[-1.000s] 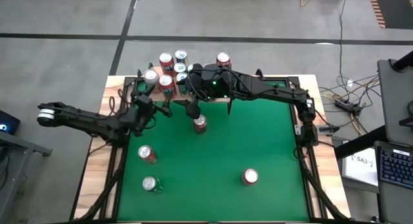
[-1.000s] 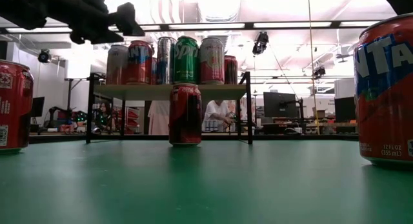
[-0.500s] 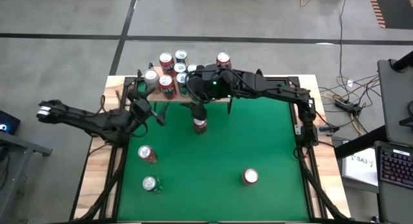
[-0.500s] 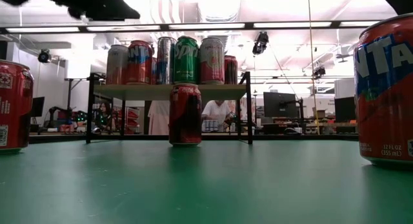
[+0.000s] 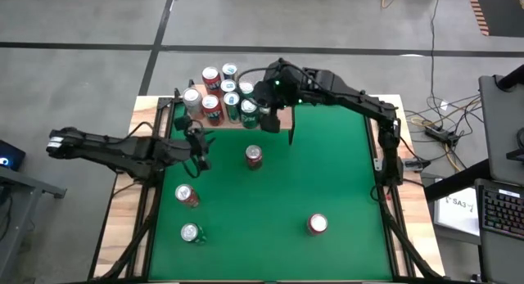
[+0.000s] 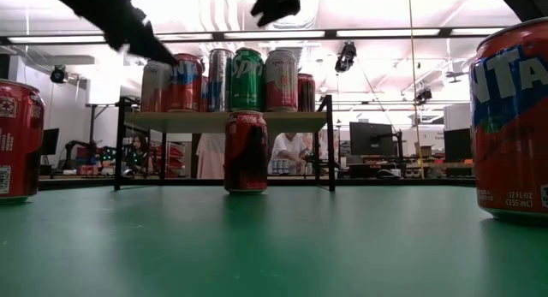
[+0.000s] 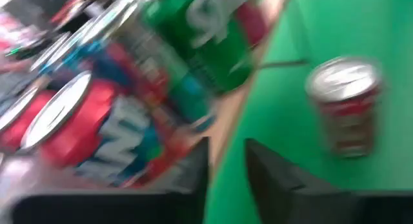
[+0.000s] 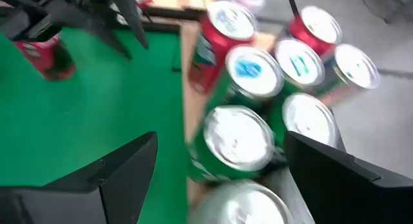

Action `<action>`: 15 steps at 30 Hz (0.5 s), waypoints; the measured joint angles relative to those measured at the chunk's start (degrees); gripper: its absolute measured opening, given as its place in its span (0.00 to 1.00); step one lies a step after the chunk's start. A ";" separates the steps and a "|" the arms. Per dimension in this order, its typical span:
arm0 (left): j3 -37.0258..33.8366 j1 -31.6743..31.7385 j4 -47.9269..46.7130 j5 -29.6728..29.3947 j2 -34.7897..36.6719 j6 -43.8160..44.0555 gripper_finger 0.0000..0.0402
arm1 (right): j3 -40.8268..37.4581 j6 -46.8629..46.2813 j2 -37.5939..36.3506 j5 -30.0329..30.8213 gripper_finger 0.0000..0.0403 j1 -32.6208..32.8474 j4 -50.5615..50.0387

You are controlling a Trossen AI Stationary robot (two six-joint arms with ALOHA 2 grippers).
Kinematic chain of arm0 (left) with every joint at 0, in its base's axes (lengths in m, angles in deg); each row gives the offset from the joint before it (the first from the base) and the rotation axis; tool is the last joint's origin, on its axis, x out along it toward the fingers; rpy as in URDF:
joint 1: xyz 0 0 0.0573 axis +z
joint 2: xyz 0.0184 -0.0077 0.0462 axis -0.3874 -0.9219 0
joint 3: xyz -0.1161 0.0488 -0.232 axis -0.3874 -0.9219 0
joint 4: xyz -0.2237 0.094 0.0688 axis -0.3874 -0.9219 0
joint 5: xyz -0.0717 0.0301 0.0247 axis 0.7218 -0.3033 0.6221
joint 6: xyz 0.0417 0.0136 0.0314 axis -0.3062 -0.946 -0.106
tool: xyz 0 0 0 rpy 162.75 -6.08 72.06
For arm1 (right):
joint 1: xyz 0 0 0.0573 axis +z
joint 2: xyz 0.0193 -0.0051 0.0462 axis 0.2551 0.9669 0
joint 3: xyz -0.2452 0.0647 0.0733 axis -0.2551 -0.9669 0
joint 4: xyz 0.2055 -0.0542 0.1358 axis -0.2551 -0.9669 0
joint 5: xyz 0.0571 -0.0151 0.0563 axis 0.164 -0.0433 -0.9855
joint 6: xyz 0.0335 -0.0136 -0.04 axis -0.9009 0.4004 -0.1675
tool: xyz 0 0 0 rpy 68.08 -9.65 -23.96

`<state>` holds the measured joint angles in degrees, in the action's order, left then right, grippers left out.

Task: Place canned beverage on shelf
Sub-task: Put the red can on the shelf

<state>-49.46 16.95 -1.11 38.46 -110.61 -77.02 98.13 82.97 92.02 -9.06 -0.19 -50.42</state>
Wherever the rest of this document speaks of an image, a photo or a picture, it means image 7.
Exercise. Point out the silver green slim can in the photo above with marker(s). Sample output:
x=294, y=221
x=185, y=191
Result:
x=161, y=78

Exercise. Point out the red Coca-Cola can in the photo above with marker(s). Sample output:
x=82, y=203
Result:
x=345, y=104

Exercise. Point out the white red can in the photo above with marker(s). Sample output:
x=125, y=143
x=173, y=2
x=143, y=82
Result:
x=251, y=22

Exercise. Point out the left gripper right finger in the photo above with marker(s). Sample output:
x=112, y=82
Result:
x=322, y=208

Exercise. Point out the red-orange Fanta can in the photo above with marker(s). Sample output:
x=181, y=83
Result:
x=96, y=137
x=22, y=124

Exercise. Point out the wooden shelf platform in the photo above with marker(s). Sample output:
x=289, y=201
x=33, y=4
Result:
x=232, y=120

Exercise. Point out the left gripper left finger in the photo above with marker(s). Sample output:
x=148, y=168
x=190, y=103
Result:
x=113, y=208

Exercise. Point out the green Sprite can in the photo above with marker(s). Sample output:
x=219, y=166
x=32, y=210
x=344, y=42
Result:
x=209, y=40

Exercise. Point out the green table mat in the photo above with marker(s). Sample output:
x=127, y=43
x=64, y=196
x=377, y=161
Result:
x=355, y=24

